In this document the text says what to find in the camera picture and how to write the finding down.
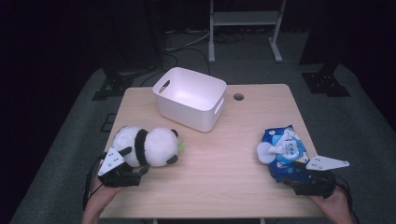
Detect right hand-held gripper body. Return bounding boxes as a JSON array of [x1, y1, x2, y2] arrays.
[[291, 155, 350, 200]]

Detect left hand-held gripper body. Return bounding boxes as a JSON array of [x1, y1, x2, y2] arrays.
[[97, 147, 144, 188]]

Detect blue wet wipes packet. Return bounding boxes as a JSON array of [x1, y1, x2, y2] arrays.
[[256, 124, 312, 184]]

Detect white wet wipe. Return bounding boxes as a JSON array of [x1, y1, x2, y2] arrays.
[[268, 130, 297, 156]]

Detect panda plush toy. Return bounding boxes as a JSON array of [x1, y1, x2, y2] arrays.
[[110, 124, 185, 168]]

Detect white plastic bin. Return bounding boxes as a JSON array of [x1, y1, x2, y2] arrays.
[[151, 66, 228, 133]]

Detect person's left hand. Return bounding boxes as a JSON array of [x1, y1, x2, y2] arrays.
[[83, 176, 126, 214]]

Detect person's right hand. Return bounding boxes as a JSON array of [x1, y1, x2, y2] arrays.
[[308, 189, 356, 224]]

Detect black floor tape outline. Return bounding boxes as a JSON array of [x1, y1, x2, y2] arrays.
[[99, 113, 118, 133]]

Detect black stand base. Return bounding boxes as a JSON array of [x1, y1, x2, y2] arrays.
[[91, 67, 135, 102], [301, 63, 352, 98]]

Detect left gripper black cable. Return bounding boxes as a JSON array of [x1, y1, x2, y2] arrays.
[[81, 151, 107, 213]]

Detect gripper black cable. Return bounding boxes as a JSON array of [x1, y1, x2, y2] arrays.
[[81, 151, 107, 213], [334, 175, 360, 224]]

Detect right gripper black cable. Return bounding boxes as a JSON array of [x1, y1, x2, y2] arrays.
[[334, 175, 360, 224]]

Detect floor cables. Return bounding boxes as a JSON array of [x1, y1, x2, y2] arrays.
[[139, 28, 247, 88]]

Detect white metal stand frame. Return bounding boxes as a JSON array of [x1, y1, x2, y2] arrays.
[[207, 0, 288, 64]]

